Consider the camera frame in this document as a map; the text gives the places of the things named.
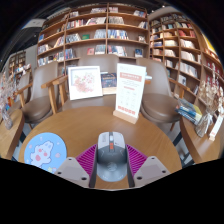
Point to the dark blue book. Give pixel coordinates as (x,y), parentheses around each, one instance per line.
(109,81)

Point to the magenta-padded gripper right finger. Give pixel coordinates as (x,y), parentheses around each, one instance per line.
(150,170)

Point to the small distant wooden bookshelf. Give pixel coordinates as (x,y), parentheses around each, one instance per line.
(16,61)

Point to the brown chair with wooden arms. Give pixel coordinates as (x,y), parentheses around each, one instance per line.
(100,60)
(40,106)
(160,106)

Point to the round light blue mouse pad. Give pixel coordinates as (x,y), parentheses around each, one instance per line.
(43,151)

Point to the curved wooden bookshelf unit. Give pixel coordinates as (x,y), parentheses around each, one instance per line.
(180,46)

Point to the glass vase with dried flowers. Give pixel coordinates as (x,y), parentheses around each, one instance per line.
(7,121)
(202,126)

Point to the light blue book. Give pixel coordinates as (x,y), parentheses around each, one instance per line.
(148,77)

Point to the round wooden side table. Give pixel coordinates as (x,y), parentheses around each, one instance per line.
(10,136)
(200,146)

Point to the white sign on wooden base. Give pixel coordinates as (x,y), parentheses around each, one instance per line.
(130,91)

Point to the grey computer mouse orange accents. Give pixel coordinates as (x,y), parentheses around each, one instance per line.
(111,160)

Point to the small white standing sign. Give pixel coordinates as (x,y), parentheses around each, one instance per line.
(216,128)

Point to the stack of books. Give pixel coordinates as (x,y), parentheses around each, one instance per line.
(189,111)

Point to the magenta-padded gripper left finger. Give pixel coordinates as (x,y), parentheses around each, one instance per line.
(73,171)

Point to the white framed floral picture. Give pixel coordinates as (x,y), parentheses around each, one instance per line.
(85,82)

